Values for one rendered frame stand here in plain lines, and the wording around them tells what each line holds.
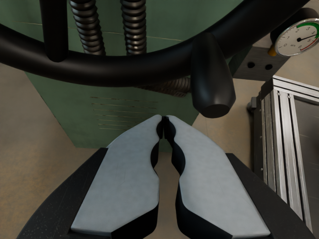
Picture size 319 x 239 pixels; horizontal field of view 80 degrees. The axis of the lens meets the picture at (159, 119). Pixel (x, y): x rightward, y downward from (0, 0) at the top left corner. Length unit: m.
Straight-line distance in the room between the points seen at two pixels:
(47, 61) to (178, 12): 0.23
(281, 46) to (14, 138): 0.97
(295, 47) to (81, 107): 0.50
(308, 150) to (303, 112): 0.18
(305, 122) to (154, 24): 0.78
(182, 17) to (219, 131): 0.73
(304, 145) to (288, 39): 0.62
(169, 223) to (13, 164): 0.65
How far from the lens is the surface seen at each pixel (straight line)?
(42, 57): 0.18
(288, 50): 0.37
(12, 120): 1.07
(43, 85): 0.55
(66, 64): 0.18
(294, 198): 0.78
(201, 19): 0.36
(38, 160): 0.94
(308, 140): 0.94
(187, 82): 0.30
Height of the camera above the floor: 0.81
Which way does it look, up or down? 60 degrees down
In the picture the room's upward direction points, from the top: 15 degrees clockwise
